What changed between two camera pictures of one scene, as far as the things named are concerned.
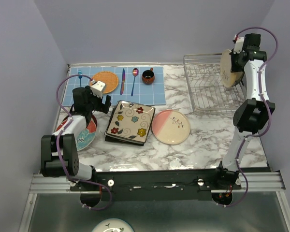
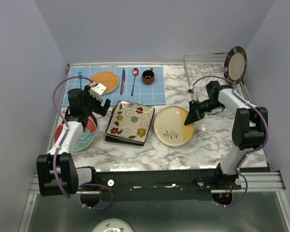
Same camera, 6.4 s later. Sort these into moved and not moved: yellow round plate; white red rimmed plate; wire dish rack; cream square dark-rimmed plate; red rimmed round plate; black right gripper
Moved: black right gripper; yellow round plate
Not moved: cream square dark-rimmed plate; wire dish rack; red rimmed round plate; white red rimmed plate
